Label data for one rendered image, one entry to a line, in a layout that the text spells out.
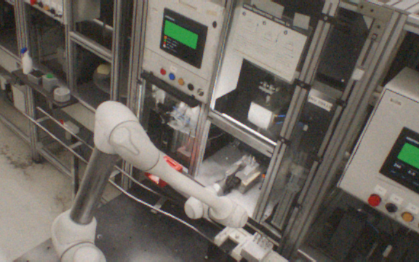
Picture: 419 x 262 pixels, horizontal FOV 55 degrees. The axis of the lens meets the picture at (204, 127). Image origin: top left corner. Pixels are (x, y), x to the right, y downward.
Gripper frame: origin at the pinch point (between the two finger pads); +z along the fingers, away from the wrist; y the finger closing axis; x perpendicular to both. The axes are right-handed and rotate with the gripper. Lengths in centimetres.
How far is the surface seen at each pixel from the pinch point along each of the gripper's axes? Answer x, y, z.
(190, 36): 33, 66, -17
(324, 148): -38, 46, -13
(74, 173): 89, -40, -37
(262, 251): -33.7, -7.6, -28.2
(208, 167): 18.9, -9.4, -0.5
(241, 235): -19.9, -13.7, -22.6
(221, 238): -14.8, -12.3, -32.2
